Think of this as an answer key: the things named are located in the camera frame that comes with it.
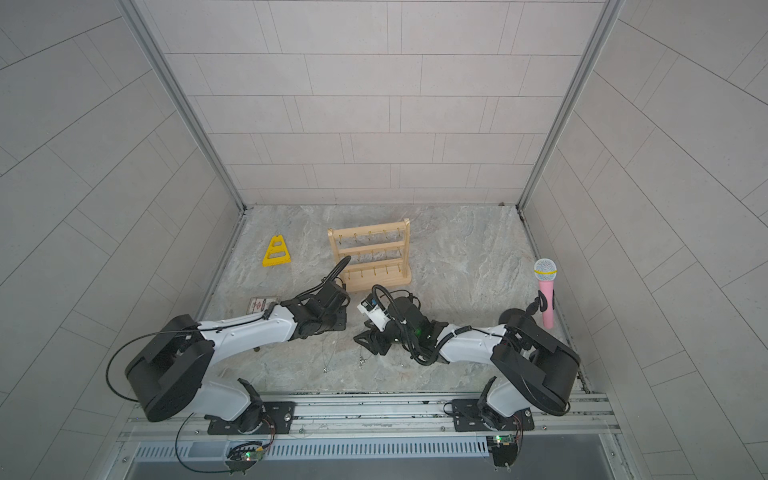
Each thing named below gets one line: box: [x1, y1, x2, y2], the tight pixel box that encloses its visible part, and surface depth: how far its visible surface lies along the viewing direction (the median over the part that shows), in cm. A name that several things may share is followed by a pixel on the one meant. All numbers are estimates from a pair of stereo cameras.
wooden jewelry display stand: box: [327, 218, 412, 293], surface depth 88 cm
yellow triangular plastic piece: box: [262, 235, 292, 268], surface depth 103 cm
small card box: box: [246, 296, 278, 315], surface depth 91 cm
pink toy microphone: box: [534, 258, 558, 329], surface depth 70 cm
